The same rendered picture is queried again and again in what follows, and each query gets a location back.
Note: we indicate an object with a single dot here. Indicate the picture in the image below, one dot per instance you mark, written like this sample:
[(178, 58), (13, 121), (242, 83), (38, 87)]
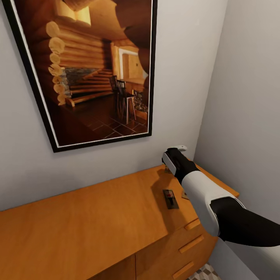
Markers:
[(90, 64)]

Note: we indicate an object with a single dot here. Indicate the cabinet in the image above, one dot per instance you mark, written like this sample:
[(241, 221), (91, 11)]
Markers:
[(120, 229)]

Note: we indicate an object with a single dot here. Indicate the mousetrap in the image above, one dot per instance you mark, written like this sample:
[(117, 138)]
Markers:
[(167, 170), (184, 195), (170, 199)]

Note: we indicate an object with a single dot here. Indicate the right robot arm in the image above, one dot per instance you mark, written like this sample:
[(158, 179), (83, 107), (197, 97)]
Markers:
[(253, 238)]

